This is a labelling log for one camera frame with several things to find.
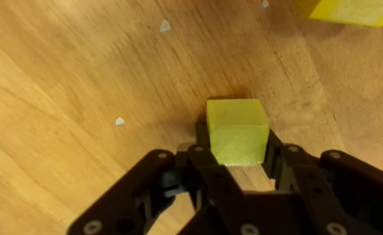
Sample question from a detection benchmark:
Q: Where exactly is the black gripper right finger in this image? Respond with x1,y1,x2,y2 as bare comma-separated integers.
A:
261,129,383,235

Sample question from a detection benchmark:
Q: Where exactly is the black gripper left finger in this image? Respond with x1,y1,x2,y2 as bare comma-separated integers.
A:
65,119,254,235

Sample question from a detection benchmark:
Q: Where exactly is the pale yellow wooden cube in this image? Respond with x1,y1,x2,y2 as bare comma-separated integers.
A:
205,98,271,167

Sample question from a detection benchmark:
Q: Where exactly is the large yellow wooden block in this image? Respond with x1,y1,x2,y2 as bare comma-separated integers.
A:
301,0,383,29

